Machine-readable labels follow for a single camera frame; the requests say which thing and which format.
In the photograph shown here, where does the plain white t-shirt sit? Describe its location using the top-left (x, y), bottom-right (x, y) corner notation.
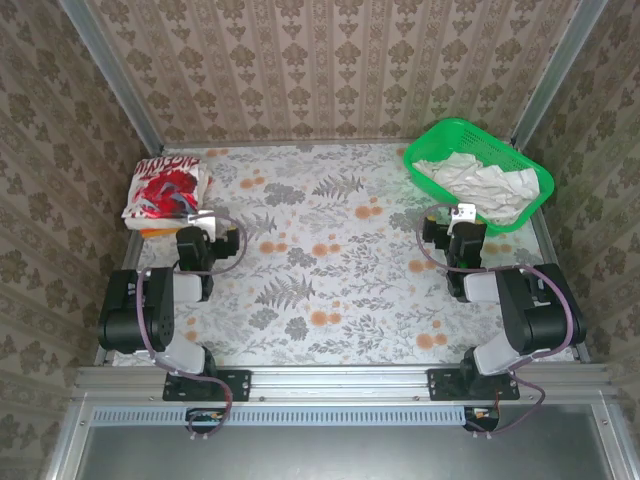
top-left (412, 151), bottom-right (542, 225)

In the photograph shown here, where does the green plastic basket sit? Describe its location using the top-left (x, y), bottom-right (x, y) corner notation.
top-left (402, 117), bottom-right (555, 237)

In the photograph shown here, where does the folded orange t-shirt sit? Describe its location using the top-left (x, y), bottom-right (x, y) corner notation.
top-left (139, 225), bottom-right (187, 240)

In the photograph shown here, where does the folded red print t-shirt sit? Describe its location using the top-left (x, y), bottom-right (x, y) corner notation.
top-left (121, 156), bottom-right (214, 232)

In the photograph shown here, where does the floral tablecloth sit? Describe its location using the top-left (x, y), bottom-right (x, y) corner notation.
top-left (112, 142), bottom-right (576, 366)

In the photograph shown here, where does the grey metal front panel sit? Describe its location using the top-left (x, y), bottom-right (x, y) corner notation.
top-left (44, 394), bottom-right (636, 480)

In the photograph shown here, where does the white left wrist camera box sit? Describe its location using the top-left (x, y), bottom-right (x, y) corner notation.
top-left (185, 210), bottom-right (218, 242)

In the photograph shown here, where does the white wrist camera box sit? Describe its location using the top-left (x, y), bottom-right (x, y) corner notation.
top-left (185, 210), bottom-right (218, 242)
top-left (448, 202), bottom-right (478, 225)

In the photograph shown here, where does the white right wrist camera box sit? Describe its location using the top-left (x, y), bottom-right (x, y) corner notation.
top-left (448, 202), bottom-right (478, 225)

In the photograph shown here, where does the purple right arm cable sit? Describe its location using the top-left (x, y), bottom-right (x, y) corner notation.
top-left (416, 207), bottom-right (575, 440)

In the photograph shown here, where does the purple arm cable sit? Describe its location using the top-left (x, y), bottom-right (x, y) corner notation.
top-left (135, 213), bottom-right (248, 441)
top-left (416, 207), bottom-right (575, 440)

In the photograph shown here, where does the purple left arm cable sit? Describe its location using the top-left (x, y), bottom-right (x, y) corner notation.
top-left (135, 213), bottom-right (248, 441)

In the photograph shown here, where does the black cable port with wires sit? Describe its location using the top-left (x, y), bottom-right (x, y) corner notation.
top-left (463, 405), bottom-right (501, 432)
top-left (185, 407), bottom-right (227, 434)

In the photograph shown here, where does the aluminium front rail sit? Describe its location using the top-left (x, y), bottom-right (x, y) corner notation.
top-left (73, 364), bottom-right (619, 401)

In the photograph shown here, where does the aluminium corner post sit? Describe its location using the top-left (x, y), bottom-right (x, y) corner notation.
top-left (58, 0), bottom-right (165, 154)
top-left (510, 0), bottom-right (609, 149)

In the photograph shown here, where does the grey slotted cable duct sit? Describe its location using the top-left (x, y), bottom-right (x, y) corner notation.
top-left (92, 405), bottom-right (466, 426)

